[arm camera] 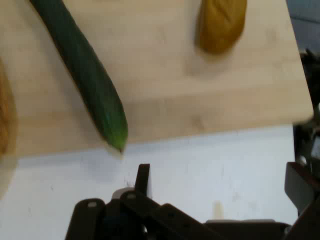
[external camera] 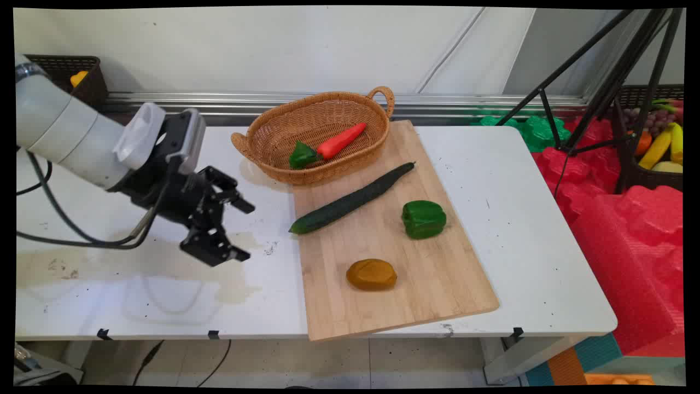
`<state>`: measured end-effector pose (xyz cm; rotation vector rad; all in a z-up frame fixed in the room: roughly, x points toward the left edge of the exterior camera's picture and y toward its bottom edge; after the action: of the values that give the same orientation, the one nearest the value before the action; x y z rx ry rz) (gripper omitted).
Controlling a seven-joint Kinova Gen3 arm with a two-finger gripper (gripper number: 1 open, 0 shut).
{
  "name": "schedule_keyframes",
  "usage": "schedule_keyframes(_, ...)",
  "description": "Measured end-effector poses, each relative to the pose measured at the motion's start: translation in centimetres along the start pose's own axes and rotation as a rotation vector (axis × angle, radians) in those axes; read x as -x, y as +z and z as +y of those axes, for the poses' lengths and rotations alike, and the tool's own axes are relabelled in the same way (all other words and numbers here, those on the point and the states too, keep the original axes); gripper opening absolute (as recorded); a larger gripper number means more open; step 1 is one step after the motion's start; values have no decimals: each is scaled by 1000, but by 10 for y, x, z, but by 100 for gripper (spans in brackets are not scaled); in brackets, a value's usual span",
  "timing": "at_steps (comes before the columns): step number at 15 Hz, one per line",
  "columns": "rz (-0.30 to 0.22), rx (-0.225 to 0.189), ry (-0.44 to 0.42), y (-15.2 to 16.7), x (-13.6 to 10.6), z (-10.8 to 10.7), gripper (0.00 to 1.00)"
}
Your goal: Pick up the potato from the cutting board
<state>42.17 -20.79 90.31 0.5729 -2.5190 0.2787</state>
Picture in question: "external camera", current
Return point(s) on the orange foam tray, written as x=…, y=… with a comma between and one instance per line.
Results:
x=618, y=379

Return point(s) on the long dark green cucumber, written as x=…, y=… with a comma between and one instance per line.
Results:
x=350, y=200

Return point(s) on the small yellow toy fruit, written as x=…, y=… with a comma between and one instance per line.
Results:
x=78, y=79

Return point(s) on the green foam sheet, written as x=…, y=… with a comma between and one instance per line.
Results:
x=538, y=134

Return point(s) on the red and green toy fruit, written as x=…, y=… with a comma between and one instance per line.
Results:
x=672, y=105

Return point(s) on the oval wicker basket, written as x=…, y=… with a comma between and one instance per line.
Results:
x=284, y=128

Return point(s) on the green toy bell pepper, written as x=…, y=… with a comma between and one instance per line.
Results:
x=424, y=219

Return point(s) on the yellow toy banana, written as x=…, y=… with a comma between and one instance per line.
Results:
x=677, y=142
x=656, y=149

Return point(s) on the white table leg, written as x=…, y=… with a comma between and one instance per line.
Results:
x=514, y=364

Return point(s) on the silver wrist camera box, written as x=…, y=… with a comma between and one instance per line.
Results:
x=192, y=139

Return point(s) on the dark woven fruit basket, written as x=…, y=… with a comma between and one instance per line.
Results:
x=634, y=178

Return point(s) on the orange toy fruit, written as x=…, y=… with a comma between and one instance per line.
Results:
x=644, y=143

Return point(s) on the wooden cutting board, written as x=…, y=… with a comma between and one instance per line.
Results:
x=437, y=284

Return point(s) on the brown toy potato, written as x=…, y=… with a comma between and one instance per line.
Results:
x=372, y=274

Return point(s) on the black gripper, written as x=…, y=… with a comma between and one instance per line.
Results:
x=175, y=197

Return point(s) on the pale yellow toy mango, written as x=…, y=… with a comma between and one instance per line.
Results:
x=667, y=167

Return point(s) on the metal wall rail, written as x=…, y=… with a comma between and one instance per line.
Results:
x=465, y=101

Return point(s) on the large red foam sheet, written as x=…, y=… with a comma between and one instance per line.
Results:
x=629, y=262

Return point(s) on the toy carrot with green top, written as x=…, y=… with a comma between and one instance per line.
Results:
x=339, y=141

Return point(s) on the black camera tripod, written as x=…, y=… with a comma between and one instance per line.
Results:
x=612, y=82

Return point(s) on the teal and orange floor mat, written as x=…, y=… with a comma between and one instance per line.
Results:
x=596, y=350

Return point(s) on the grey metal stand base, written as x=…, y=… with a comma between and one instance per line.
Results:
x=54, y=376

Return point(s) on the purple toy grapes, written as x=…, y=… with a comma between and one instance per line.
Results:
x=661, y=117

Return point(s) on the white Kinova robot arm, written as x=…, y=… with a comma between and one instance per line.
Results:
x=65, y=131

